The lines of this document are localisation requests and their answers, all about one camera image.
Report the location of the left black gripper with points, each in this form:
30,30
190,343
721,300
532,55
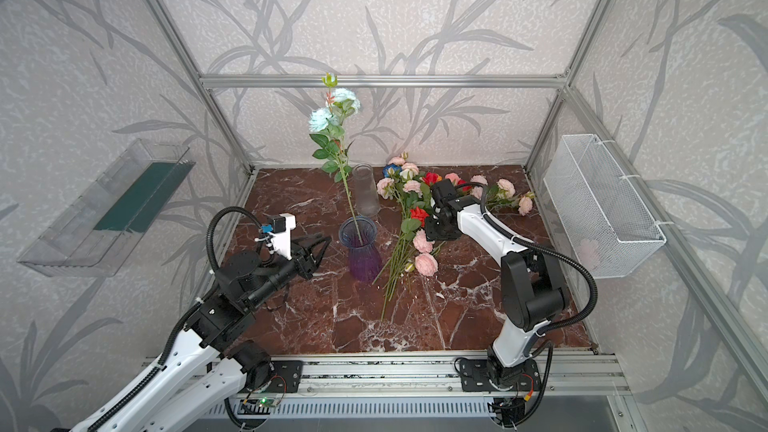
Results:
306,256

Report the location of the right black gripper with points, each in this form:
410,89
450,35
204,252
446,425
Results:
438,216

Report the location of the purple glass vase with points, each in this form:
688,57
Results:
361,249

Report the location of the light blue flower stem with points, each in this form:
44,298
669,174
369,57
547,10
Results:
327,131

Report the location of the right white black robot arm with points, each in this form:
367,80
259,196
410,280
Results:
533,285

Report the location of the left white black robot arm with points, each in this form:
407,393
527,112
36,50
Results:
204,362

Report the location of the clear frosted glass vase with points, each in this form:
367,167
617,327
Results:
365,191

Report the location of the red rose stem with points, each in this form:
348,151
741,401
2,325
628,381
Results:
413,221

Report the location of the small pink flower stem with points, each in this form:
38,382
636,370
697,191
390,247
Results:
416,253

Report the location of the mixed artificial flower pile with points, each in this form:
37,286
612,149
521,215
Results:
406,184

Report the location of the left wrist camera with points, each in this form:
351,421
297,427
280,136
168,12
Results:
276,234

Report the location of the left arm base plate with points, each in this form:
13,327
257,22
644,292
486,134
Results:
280,376

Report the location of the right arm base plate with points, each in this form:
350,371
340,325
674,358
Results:
489,375

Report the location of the aluminium front rail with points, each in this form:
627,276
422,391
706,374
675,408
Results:
574,372

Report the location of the white wire mesh basket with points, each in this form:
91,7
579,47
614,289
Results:
609,227

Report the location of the clear plastic wall bin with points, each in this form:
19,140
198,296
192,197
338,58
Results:
96,234

